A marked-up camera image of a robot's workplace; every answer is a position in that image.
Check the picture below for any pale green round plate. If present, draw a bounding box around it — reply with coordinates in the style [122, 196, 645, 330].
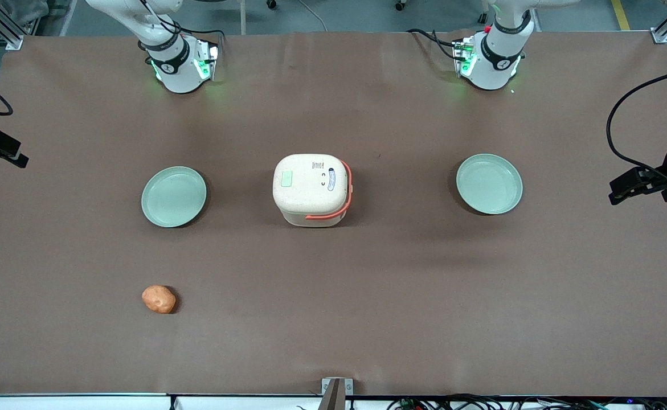
[141, 166, 207, 228]
[456, 154, 523, 215]

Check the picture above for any orange brown potato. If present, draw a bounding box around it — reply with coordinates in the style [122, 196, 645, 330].
[142, 285, 177, 315]

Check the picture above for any long black looped cable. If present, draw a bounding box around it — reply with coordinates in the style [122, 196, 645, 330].
[605, 64, 667, 175]

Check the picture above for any black cable at arm base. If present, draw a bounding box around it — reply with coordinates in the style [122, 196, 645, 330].
[406, 27, 466, 62]
[157, 16, 226, 47]

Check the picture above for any white table edge rail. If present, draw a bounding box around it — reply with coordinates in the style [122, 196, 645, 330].
[0, 393, 667, 410]

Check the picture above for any tangled black cable bundle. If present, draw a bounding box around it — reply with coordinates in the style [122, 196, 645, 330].
[387, 393, 667, 410]

